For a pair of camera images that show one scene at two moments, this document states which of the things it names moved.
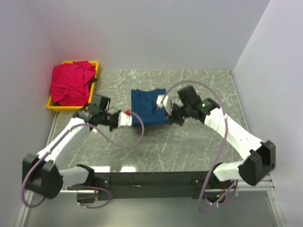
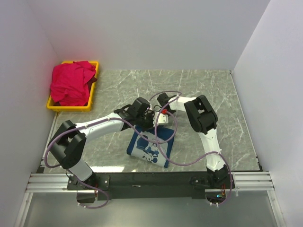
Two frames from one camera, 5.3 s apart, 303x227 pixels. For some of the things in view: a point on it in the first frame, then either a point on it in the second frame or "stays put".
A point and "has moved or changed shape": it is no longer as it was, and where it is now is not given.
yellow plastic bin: (53, 106) stays put
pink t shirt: (70, 82) stays put
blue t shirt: (144, 103) has moved or changed shape
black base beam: (114, 185) stays put
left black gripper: (115, 126) -> (151, 125)
